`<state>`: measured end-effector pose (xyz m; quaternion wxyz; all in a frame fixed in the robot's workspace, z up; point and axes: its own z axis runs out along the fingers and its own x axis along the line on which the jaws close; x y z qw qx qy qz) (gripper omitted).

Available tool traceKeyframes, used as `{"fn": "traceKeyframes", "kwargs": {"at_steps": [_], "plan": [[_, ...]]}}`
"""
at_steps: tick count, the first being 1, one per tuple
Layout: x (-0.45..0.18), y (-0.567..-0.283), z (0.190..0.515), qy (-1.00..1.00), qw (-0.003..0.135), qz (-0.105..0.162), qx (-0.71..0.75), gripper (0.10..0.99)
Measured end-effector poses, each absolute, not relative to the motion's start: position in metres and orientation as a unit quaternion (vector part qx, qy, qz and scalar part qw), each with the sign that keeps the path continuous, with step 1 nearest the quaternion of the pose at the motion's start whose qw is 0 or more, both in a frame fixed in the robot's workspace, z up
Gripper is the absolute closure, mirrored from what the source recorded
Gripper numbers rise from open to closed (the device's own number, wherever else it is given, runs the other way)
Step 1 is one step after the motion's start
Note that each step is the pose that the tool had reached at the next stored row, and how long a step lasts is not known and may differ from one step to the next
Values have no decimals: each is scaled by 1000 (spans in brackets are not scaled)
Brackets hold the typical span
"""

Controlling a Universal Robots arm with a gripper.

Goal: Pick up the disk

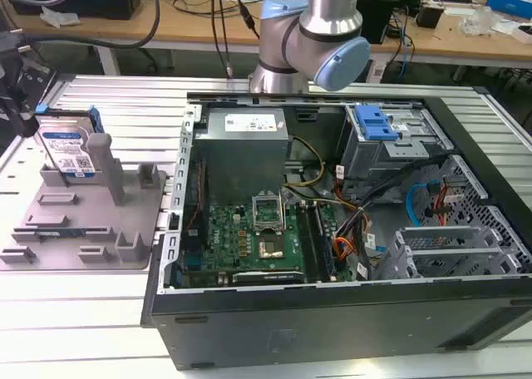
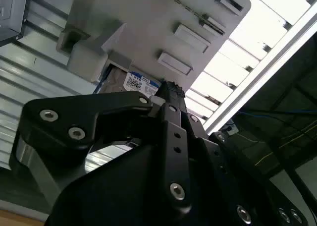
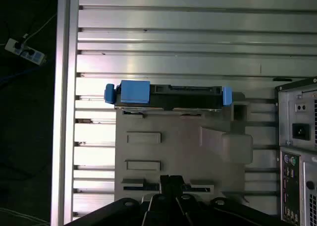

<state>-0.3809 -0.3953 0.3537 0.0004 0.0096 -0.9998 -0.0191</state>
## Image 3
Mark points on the hard disk in blue carrier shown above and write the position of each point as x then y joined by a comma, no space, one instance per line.
183,97

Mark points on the grey plastic parts rack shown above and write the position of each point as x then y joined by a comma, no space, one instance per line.
178,146

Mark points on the white power strip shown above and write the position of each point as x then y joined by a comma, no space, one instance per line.
24,51

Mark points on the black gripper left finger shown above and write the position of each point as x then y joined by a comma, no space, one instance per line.
128,211

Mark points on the silver PC case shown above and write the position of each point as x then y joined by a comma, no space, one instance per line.
297,166

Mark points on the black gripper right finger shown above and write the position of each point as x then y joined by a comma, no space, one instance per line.
223,211

